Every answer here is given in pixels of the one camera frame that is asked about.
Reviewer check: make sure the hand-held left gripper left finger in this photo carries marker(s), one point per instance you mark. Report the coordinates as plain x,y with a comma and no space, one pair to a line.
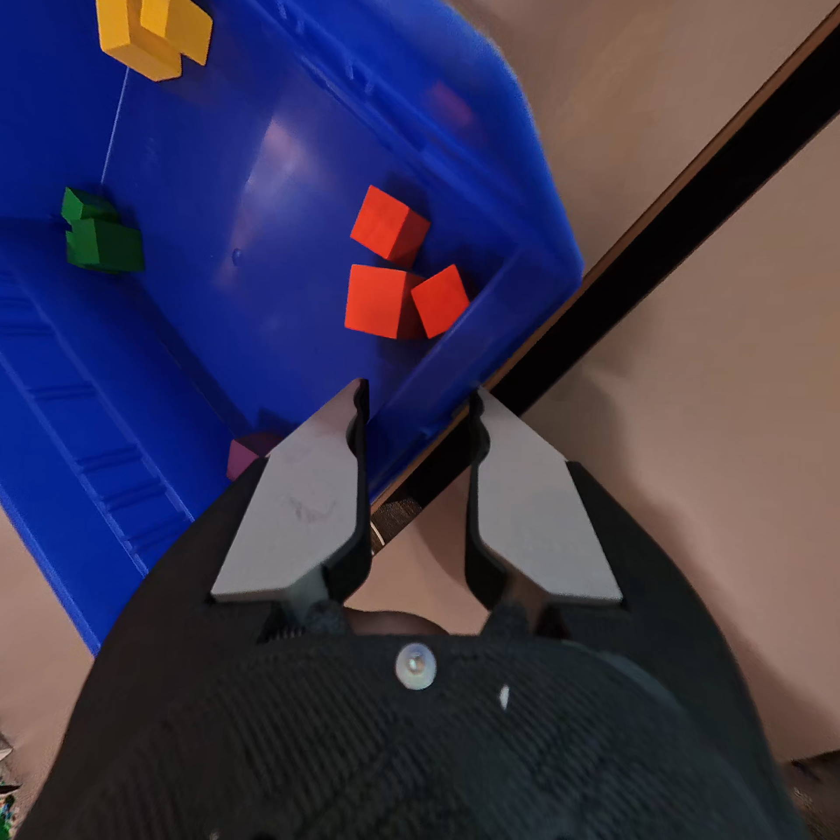
295,512

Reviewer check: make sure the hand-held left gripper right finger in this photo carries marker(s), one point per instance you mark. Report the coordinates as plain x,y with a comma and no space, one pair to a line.
531,518

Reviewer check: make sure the red wooden cube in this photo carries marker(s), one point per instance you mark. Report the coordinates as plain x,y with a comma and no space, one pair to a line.
441,302
377,302
387,223

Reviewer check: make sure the blue plastic bin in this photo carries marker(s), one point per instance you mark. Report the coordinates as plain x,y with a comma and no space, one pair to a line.
275,197

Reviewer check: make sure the purple wooden cube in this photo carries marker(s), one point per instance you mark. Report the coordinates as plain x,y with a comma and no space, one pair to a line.
246,456

